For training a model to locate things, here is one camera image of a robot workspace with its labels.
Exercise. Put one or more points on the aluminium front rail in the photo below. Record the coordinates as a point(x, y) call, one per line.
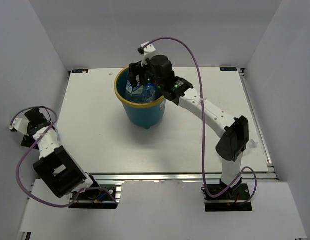
point(271, 176)

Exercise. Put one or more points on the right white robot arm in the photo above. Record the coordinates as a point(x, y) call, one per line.
point(233, 132)

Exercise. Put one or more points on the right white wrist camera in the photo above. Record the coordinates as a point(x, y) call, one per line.
point(147, 51)

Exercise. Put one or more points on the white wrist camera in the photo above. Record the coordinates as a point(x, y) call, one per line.
point(147, 51)
point(19, 125)

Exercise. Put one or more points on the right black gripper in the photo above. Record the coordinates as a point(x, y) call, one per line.
point(135, 69)

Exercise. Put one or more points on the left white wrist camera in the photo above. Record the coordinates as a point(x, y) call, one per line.
point(19, 125)

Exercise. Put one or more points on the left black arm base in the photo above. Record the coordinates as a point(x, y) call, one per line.
point(98, 199)

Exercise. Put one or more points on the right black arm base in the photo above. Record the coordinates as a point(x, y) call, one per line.
point(237, 201)

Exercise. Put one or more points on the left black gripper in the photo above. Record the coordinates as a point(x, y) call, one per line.
point(29, 128)

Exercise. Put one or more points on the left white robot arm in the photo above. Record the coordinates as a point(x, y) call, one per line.
point(55, 166)

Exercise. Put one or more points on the right corner marker sticker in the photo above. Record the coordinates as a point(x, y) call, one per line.
point(228, 69)

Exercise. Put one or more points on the crushed clear unlabelled bottle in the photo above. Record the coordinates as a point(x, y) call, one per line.
point(252, 144)

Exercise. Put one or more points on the corner marker sticker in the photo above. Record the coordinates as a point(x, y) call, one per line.
point(79, 71)
point(228, 69)

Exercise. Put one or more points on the teal bin with yellow rim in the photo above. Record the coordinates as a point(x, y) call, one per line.
point(144, 115)

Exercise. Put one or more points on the clear bottle green white label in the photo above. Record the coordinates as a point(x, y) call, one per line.
point(133, 94)

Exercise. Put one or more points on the left corner marker sticker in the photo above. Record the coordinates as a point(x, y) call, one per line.
point(79, 71)

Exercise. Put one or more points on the clear bottle dark blue label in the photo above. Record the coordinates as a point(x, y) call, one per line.
point(148, 94)

